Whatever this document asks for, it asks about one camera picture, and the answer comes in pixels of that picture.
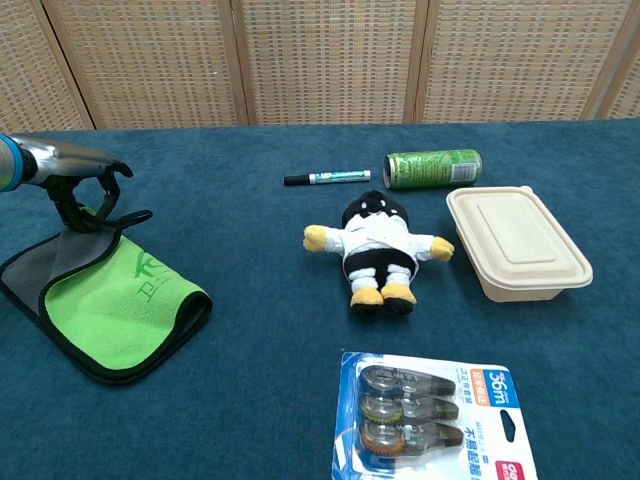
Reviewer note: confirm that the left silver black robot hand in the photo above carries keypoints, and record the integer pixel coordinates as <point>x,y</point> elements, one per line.
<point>60,160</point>

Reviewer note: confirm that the grey cloth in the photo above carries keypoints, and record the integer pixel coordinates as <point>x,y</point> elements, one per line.
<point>115,310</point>

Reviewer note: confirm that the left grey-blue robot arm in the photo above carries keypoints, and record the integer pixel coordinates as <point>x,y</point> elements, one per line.
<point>7,162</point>

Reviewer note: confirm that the dark blue table mat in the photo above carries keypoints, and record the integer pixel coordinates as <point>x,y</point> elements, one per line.
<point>250,200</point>

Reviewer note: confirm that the woven bamboo folding screen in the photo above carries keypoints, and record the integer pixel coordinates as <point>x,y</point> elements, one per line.
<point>320,60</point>

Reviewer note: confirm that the whiteboard marker pen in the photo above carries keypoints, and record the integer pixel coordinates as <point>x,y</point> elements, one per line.
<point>340,176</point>

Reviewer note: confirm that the black white penguin plush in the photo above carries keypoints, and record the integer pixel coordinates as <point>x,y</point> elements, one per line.
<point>380,245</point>

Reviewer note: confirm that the green drink can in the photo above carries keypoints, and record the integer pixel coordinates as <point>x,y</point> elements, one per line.
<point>432,169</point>

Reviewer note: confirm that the battery blister pack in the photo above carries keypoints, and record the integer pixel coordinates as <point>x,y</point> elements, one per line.
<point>425,415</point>

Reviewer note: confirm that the beige lidded lunch box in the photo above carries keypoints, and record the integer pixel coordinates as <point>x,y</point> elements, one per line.
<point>520,245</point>

